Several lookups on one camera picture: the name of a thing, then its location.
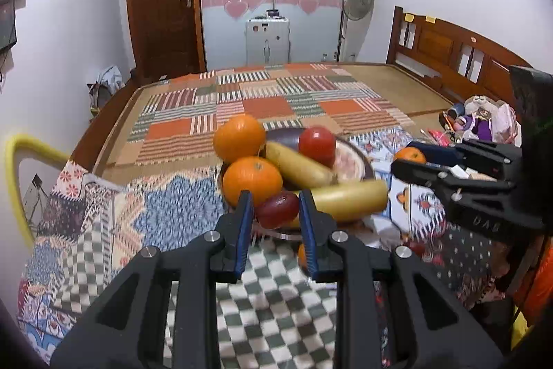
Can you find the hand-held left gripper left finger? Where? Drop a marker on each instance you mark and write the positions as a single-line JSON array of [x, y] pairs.
[[246, 230]]

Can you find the purple cloth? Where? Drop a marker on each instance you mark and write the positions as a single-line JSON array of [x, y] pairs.
[[483, 127]]

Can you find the small black wall monitor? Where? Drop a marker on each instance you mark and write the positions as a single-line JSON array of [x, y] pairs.
[[6, 21]]

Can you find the small tangerine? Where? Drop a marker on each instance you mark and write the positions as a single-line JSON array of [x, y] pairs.
[[302, 257], [409, 156]]

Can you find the purple round plate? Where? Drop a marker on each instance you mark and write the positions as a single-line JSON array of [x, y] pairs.
[[287, 137]]

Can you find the yellow padded tube frame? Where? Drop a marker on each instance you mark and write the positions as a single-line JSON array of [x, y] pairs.
[[17, 187]]

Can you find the striped patchwork blanket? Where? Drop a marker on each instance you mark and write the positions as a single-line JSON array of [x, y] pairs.
[[268, 101]]

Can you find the pile of clothes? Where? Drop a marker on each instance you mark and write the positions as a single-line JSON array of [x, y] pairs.
[[106, 86]]

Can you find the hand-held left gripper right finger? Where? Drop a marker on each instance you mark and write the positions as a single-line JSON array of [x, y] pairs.
[[307, 230]]

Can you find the peeled pomelo piece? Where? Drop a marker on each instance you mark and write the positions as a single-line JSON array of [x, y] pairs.
[[351, 163]]

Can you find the brown wooden door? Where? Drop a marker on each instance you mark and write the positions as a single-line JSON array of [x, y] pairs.
[[160, 1]]

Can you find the pink packet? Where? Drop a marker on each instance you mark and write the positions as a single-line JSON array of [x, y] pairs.
[[436, 136]]

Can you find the wooden bed headboard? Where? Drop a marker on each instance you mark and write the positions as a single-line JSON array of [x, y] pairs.
[[440, 44]]

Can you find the large orange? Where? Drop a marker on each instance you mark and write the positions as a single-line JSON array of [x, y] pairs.
[[239, 137]]

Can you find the printed patchwork cloth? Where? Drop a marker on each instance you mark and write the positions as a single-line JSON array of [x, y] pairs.
[[276, 317]]

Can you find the yellow banana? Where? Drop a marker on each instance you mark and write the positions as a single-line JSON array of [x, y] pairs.
[[350, 200], [298, 169]]

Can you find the red jujube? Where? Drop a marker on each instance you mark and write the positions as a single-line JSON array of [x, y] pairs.
[[276, 210]]

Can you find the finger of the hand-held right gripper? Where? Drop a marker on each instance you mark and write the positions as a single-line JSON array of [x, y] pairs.
[[436, 154], [436, 175]]

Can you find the orange with sticker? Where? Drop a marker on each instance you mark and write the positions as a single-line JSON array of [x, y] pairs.
[[252, 181]]

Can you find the wooden bed side rail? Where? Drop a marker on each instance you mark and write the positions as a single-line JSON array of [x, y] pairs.
[[103, 114]]

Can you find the beige plush toy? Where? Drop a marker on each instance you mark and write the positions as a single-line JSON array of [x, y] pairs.
[[479, 104]]

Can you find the blue cup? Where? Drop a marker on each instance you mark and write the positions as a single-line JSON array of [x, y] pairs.
[[456, 110]]

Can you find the red tomato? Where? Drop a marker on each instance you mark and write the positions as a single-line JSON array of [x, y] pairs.
[[317, 145]]

